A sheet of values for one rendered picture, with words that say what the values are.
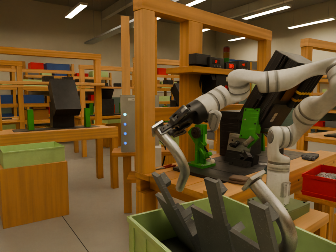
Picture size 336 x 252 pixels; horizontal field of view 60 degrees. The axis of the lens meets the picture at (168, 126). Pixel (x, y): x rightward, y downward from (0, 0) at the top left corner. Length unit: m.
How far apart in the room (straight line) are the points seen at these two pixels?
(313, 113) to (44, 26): 11.10
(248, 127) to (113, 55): 10.69
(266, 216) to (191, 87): 1.50
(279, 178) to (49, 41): 10.89
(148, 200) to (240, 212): 0.83
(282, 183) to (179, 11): 1.23
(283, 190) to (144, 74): 0.97
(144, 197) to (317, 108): 1.14
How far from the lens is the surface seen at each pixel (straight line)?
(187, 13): 2.04
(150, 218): 1.05
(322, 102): 1.07
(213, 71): 2.00
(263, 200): 0.64
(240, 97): 1.00
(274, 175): 1.32
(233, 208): 1.18
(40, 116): 8.42
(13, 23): 11.62
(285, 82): 0.99
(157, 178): 0.84
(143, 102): 1.73
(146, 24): 1.79
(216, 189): 0.72
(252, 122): 1.99
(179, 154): 0.84
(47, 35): 11.73
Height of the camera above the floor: 1.36
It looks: 6 degrees down
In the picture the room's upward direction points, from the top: straight up
